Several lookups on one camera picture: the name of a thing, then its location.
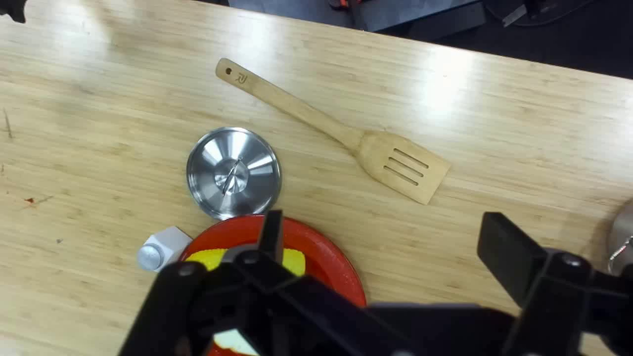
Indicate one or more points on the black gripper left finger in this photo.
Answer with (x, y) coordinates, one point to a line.
(198, 308)

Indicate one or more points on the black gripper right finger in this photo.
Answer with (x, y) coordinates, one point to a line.
(526, 263)

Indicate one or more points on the round steel pot lid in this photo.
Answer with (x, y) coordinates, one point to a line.
(233, 172)

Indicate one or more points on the white salt shaker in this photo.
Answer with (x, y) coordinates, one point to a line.
(160, 247)

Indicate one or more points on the red round plate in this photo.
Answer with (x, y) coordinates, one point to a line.
(322, 253)

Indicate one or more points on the small steel pot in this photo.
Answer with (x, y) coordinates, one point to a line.
(621, 237)

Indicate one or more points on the wooden slotted spatula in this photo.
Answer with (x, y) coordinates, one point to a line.
(385, 154)

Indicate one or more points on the yellow corn cob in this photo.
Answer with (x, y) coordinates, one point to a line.
(292, 261)

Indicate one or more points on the pale yellow butter slab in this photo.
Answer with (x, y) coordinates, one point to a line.
(227, 340)

